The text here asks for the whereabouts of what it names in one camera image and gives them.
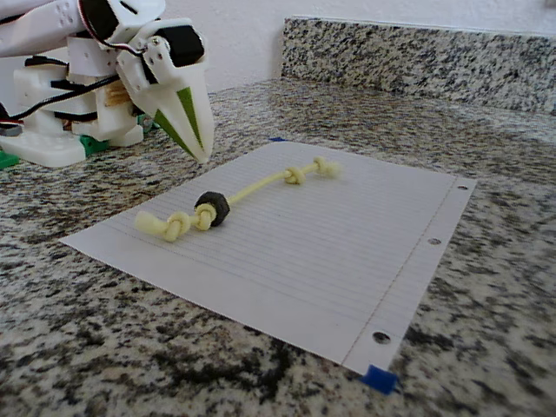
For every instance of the black hex nut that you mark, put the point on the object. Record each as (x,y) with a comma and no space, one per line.
(213,197)

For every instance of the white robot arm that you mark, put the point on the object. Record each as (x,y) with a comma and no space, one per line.
(43,147)

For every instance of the blue tape piece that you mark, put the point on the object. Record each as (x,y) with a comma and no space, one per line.
(380,379)
(277,140)

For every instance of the lined white paper sheet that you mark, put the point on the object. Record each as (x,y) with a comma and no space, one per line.
(326,260)

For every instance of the speckled granite backsplash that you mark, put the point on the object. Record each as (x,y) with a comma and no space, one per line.
(412,61)

